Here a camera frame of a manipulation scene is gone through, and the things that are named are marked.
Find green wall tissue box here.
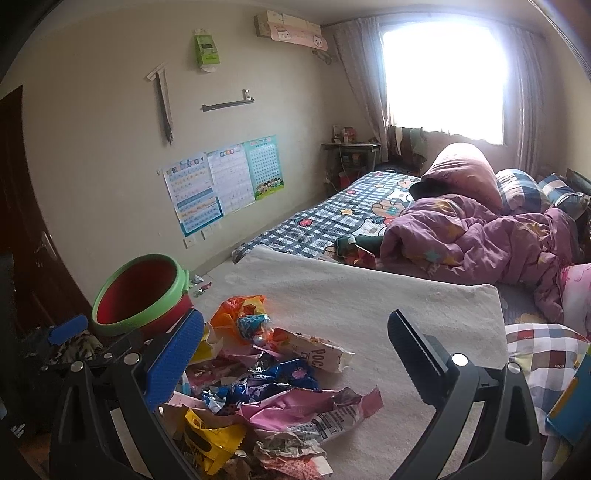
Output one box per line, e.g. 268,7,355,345
193,28,221,73

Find bright window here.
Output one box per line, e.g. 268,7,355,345
379,14,513,146

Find pink rolled pillow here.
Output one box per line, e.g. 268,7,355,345
421,142,504,213

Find blue and yellow box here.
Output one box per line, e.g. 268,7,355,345
546,344,591,446

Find air conditioner with pink cover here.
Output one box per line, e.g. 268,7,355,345
253,10,329,51

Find blue plaid pillow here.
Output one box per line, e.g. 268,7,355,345
496,168,552,215
538,173,591,220

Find bed with plaid sheet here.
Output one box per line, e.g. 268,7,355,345
233,171,555,326

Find black garment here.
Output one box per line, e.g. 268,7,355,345
409,182,444,201

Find white chart wall poster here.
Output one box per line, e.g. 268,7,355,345
206,143,256,214

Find black wall rail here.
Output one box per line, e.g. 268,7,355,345
201,89,256,112

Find blue-bordered wall poster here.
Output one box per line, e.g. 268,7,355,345
163,151,223,237

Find checked patchwork cloth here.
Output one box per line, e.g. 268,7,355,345
505,323,591,480

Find wall-hung dark stick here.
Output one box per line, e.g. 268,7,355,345
147,64,175,146

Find blue snack packet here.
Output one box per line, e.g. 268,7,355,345
231,357,322,403

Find pink floral cloth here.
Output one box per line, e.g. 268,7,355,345
556,263,591,337

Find small dark desk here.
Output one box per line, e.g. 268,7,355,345
322,141,383,185

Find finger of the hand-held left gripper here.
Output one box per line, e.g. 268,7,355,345
46,315,90,347
90,327,155,365

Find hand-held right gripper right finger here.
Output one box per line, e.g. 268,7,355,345
387,309,543,480

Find green bottle on bed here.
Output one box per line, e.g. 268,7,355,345
335,234,384,268

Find chair with draped clothes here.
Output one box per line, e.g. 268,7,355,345
388,126,428,169

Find dark wooden door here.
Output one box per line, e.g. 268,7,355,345
0,85,93,324

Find red bucket with green rim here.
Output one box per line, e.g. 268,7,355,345
91,253,195,340

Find grey patterned curtain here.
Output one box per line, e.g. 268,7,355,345
332,16,393,144
508,23,555,176

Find purple quilt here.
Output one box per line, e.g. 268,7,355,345
381,194,585,324

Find leaf-patterned cushion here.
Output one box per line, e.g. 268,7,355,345
51,332,105,366

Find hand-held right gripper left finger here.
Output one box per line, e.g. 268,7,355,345
50,308,206,480

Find teal grid wall poster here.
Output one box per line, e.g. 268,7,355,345
244,135,285,201

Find pile of snack wrappers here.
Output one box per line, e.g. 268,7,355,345
159,295,384,480

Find cream fleece blanket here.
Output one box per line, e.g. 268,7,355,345
111,244,509,480

